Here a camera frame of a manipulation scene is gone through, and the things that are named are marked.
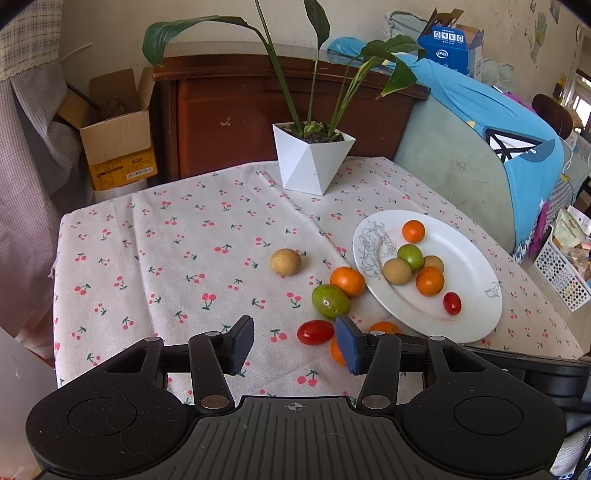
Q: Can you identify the blue carton box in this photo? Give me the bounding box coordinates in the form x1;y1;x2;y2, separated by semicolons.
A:
417;8;485;79

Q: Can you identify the green wall sticker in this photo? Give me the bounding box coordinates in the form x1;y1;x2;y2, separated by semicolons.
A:
527;11;550;63

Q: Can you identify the potted plant in white pot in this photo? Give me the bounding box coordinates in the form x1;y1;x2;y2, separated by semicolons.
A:
142;0;428;197

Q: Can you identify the brown wooden cabinet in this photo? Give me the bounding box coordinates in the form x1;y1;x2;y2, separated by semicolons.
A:
151;44;430;183

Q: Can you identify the green lime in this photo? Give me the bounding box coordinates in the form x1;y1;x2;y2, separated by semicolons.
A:
311;284;352;320

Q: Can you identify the red-blushed green jujube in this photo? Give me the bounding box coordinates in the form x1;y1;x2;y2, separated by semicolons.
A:
397;244;424;272

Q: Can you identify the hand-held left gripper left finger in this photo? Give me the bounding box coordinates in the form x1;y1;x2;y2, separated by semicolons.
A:
99;315;256;412

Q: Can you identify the grey checked curtain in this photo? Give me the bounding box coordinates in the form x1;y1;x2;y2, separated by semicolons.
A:
0;0;95;342

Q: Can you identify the dark wooden chair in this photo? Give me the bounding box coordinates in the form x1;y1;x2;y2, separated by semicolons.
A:
531;93;575;139

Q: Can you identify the blue printed blanket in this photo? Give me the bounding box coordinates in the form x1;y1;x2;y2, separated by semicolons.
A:
327;37;566;252

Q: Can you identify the magenta cloth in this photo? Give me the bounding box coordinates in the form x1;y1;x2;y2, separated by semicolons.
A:
529;198;552;259

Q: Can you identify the white plate with line drawing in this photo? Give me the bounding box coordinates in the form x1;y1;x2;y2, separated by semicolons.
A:
352;210;504;344

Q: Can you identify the white perforated basket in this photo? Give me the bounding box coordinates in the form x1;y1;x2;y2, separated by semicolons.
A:
533;224;591;313

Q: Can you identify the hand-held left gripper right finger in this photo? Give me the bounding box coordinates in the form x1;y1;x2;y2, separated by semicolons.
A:
335;315;490;412

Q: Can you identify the pale green snack packet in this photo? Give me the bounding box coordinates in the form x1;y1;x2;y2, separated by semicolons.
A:
551;205;591;252

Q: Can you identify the grey-green sofa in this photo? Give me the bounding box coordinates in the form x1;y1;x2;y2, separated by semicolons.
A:
392;99;520;254

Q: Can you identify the grey cushion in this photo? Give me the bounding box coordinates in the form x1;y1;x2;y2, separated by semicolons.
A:
385;10;432;44

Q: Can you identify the open cardboard box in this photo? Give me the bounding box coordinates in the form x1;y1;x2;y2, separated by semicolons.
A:
56;68;160;191

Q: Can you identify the cherry print tablecloth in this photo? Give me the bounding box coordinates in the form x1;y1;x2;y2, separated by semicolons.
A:
48;156;587;416

